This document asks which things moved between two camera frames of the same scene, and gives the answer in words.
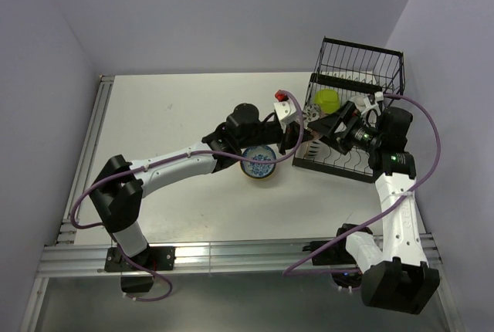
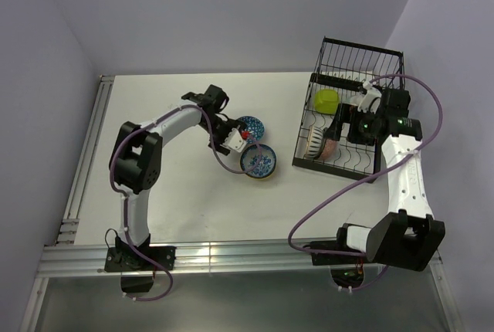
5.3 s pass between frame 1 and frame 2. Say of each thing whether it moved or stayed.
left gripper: moved
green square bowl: stayed
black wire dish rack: stayed
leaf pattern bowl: moved
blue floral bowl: stayed
